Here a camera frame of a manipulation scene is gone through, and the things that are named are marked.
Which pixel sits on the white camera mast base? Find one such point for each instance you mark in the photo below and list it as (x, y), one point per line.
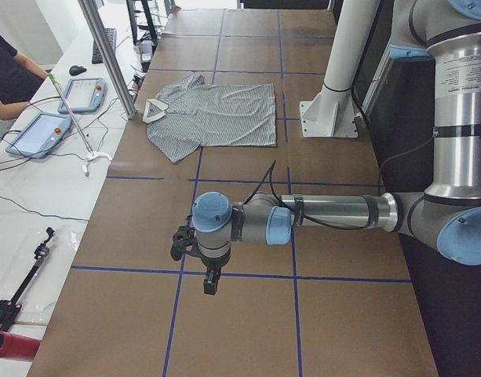
(330, 113)

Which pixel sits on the near blue teach pendant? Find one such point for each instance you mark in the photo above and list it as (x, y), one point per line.
(40, 136)

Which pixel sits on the blue teach pendant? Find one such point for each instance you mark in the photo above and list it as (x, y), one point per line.
(85, 96)
(40, 136)

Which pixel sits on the aluminium frame post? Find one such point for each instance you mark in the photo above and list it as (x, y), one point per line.
(96, 27)

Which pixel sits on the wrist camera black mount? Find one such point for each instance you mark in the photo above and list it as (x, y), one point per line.
(184, 242)

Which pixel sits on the long metal grabber stick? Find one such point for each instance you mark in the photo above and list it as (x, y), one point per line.
(91, 153)

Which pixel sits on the navy white striped polo shirt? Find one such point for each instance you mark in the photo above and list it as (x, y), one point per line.
(200, 114)

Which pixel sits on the person in black shirt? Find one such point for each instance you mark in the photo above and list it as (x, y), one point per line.
(20, 79)

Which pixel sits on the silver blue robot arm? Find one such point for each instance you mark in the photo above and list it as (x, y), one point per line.
(446, 215)

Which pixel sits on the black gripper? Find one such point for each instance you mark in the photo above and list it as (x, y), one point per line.
(213, 262)

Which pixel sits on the red cylinder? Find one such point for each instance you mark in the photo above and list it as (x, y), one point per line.
(18, 347)

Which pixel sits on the far blue teach pendant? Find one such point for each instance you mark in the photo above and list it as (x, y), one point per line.
(85, 96)

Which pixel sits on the black computer mouse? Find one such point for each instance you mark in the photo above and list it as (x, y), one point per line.
(75, 70)

